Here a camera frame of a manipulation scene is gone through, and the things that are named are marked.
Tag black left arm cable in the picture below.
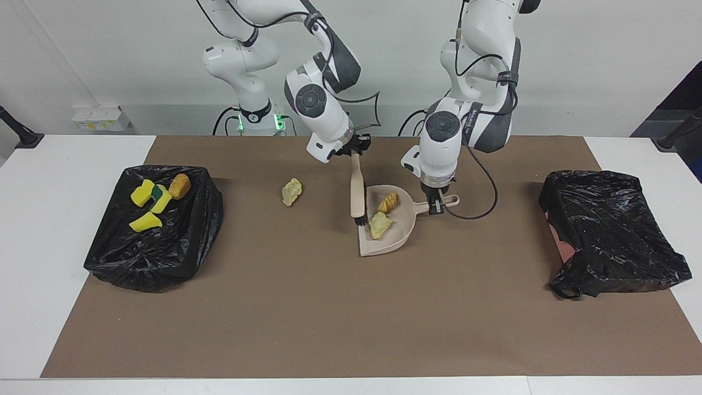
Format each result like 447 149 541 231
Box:
444 0 520 221

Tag pink bin under bag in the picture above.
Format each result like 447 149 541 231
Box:
550 222 575 263

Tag beige plastic dustpan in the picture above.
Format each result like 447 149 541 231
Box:
358 184 460 257

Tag pale round bread chunk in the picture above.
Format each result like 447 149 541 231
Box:
369 211 394 240

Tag white wall socket box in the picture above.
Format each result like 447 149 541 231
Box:
72 106 132 132

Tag brown table mat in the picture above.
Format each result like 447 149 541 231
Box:
41 136 702 379

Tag brown bread roll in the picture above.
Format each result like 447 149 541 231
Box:
168 174 192 200

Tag green and yellow sponge piece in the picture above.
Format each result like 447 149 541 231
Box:
151 185 173 215

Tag beige hand brush black bristles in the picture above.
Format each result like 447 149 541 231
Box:
350 153 369 227

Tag black base power cable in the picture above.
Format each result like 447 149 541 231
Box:
398 109 439 137
212 107 242 136

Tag black plastic trash bag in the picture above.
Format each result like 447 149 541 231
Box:
83 165 224 292
539 170 693 300

